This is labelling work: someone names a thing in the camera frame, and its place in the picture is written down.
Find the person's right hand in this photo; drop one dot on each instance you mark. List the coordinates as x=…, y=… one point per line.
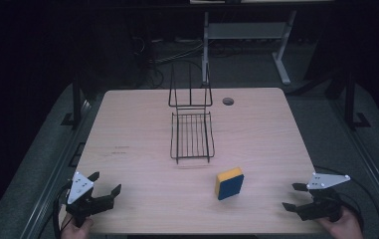
x=344, y=228

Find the white metal desk frame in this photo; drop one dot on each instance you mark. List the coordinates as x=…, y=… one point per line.
x=243, y=30

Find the yellow and blue sponge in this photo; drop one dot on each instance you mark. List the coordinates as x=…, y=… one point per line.
x=230, y=187

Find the metal floor rail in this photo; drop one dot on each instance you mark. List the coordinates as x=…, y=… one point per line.
x=369, y=166
x=49, y=186

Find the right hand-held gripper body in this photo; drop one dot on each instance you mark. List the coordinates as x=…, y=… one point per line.
x=324, y=205

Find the black metal stand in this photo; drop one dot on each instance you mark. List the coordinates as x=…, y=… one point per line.
x=76, y=103
x=350, y=99

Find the person's left hand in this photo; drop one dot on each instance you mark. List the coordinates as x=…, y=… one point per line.
x=75, y=229

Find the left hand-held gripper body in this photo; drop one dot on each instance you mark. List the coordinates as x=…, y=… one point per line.
x=79, y=187

